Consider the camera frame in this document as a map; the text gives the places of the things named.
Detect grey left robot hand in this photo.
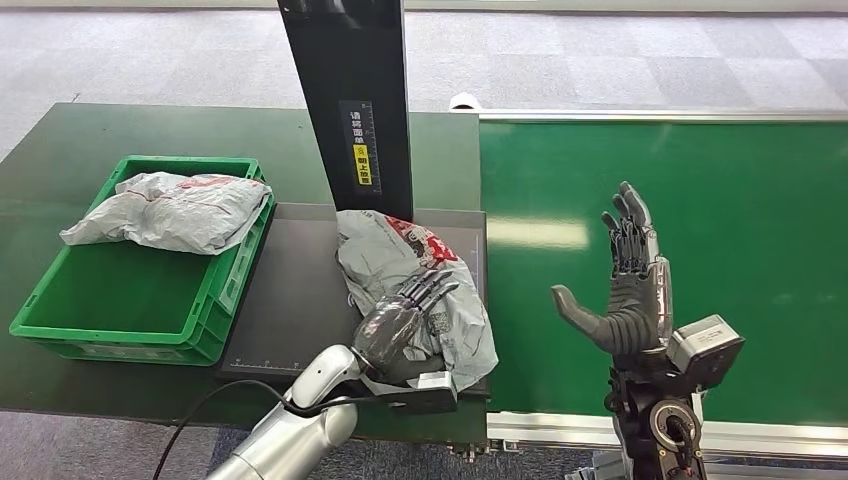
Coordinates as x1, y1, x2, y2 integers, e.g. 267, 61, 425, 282
351, 268, 462, 387

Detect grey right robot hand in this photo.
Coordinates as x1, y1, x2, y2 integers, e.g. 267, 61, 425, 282
551, 180, 674, 356

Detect grey red-printed poly package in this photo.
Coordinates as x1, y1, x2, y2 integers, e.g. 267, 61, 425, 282
335, 209, 499, 393

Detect black inbound scanner machine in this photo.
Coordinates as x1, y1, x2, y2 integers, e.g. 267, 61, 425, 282
218, 0, 492, 399

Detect green conveyor belt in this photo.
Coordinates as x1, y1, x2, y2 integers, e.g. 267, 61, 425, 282
478, 119, 848, 427

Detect grey crumpled poly package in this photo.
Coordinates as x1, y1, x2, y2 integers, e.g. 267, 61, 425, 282
59, 170, 274, 257

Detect green plastic crate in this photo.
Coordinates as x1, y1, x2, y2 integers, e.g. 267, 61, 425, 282
9, 155, 276, 368

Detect dark green table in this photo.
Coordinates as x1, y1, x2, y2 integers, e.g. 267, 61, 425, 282
0, 102, 490, 446

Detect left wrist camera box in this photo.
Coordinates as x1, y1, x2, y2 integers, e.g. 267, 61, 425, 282
384, 370, 460, 417

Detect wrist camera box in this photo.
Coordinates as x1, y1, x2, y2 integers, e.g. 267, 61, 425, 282
384, 370, 460, 417
667, 314, 747, 392

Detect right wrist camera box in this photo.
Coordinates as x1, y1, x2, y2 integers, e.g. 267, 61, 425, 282
667, 314, 747, 392

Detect metal conveyor bracket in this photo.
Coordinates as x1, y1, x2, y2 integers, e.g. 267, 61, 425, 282
450, 442, 521, 463

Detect aluminium conveyor side rail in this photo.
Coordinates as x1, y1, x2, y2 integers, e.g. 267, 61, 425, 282
450, 107, 848, 125
486, 410, 848, 458

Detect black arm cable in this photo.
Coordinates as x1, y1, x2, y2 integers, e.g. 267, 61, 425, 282
152, 378, 399, 480

